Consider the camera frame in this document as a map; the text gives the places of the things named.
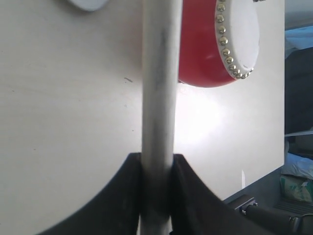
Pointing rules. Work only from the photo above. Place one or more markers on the black chair armrest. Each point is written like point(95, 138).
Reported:
point(288, 217)

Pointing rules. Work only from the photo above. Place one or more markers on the blue and green bags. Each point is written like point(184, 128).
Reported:
point(296, 179)

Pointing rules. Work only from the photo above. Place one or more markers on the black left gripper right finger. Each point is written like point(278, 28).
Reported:
point(196, 210)

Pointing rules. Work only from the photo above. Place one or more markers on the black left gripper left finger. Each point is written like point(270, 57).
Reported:
point(113, 211)

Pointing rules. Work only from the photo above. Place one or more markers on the white rectangular plastic tray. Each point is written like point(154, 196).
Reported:
point(88, 5)

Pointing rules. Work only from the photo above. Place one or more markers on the small red drum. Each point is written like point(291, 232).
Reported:
point(220, 42)

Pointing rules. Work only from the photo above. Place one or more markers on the white drumstick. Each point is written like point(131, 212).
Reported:
point(160, 66)

